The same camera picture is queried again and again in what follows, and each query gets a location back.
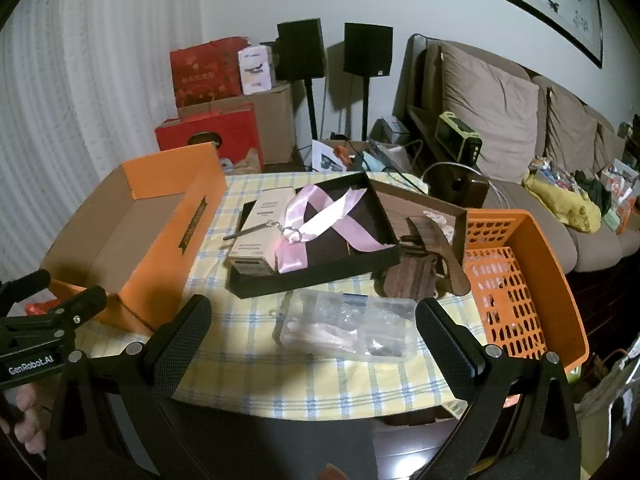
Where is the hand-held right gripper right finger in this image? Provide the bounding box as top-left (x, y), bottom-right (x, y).
top-left (415, 298), bottom-right (583, 480)

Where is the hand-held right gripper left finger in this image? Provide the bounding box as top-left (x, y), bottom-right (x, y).
top-left (47, 294), bottom-right (236, 480)

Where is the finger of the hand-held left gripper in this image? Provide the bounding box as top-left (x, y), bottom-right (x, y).
top-left (0, 286), bottom-right (108, 346)
top-left (0, 269), bottom-right (52, 313)

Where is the orange cardboard box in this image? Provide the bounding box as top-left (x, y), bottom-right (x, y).
top-left (39, 142), bottom-right (230, 337)

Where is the clear plastic bag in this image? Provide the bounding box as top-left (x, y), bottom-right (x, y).
top-left (270, 289), bottom-right (418, 361)

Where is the cream perfume box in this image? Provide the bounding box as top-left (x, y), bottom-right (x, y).
top-left (223, 186), bottom-right (296, 277)

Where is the black shallow tray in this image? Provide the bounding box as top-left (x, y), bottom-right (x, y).
top-left (227, 171), bottom-right (401, 301)

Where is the pink satin ribbon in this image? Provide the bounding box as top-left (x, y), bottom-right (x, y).
top-left (272, 183), bottom-right (396, 275)

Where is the person's left hand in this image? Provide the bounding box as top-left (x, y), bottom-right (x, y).
top-left (0, 384), bottom-right (51, 456)

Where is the red plastic bag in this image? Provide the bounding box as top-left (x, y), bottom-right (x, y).
top-left (25, 300), bottom-right (66, 317)

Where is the wooden comb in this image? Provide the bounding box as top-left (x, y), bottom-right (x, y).
top-left (405, 215), bottom-right (473, 296)

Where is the orange plastic basket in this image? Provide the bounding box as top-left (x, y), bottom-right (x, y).
top-left (462, 209), bottom-right (590, 373)

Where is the brown cardboard tray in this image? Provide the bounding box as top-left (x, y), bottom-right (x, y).
top-left (367, 172), bottom-right (468, 261)

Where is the dark wooden side table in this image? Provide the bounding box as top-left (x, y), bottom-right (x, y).
top-left (425, 160), bottom-right (490, 211)

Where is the brown sofa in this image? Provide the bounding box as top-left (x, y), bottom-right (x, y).
top-left (392, 34), bottom-right (640, 273)

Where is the white plastic bag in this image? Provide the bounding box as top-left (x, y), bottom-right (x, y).
top-left (575, 340), bottom-right (640, 461)

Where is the yellow plush toy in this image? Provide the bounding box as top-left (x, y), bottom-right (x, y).
top-left (522, 170), bottom-right (602, 233)

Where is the cardboard box of clutter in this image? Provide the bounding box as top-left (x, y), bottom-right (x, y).
top-left (320, 137), bottom-right (416, 176)

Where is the green and black device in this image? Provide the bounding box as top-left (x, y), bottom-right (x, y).
top-left (434, 111), bottom-right (483, 166)

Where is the white curtain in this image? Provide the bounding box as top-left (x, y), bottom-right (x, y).
top-left (0, 0), bottom-right (206, 281)

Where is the red bag with oval label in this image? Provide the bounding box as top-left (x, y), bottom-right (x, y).
top-left (154, 104), bottom-right (266, 173)

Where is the white printed box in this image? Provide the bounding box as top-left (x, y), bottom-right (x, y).
top-left (311, 139), bottom-right (351, 173)

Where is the pile of assorted packets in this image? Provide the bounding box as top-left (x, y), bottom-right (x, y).
top-left (530, 157), bottom-right (640, 236)

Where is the large brown cardboard box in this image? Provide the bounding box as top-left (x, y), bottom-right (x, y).
top-left (177, 80), bottom-right (297, 166)

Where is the large beige cushion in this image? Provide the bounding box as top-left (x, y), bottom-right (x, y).
top-left (440, 42), bottom-right (541, 183)

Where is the medium beige cushion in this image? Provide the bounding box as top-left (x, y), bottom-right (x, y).
top-left (532, 76), bottom-right (599, 176)

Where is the red patterned gift bag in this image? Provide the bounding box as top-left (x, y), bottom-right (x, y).
top-left (169, 36), bottom-right (248, 108)

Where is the small white box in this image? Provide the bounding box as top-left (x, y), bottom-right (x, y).
top-left (237, 45), bottom-right (277, 95)

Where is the black speaker on stand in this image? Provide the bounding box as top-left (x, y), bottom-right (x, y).
top-left (343, 22), bottom-right (394, 143)
top-left (276, 18), bottom-right (327, 143)

